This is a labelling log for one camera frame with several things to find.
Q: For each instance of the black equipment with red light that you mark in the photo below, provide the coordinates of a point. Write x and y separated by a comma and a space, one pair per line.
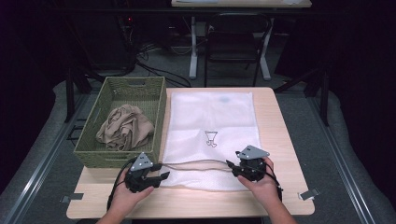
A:
124, 40

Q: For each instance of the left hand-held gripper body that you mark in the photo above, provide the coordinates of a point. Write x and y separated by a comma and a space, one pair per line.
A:
140, 179

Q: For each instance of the grey metal table clip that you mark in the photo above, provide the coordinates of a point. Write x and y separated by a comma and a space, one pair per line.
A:
73, 197
308, 194

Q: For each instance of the black floor bracket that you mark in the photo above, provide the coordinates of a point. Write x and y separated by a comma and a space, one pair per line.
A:
74, 129

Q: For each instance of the person's right hand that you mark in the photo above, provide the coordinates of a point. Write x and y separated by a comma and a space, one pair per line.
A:
264, 189

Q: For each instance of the green woven basket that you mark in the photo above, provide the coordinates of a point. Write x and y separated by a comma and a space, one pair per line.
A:
134, 96

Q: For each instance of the black folding chair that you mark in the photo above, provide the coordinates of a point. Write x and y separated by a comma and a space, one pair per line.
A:
233, 46

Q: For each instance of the white-legged wooden desk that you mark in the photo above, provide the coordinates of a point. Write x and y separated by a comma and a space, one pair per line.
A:
239, 3

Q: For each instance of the black metal stand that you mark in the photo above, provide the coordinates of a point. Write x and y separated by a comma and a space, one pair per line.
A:
70, 93
325, 99

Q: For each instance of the white mesh laundry bag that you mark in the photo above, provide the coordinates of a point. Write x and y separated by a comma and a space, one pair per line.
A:
211, 115

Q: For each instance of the beige garment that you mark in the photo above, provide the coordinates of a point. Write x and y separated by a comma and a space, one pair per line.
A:
124, 127

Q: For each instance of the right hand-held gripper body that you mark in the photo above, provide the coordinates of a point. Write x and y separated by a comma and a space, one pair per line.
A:
252, 169

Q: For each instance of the person's left hand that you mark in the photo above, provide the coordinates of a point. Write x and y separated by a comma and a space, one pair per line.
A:
126, 200

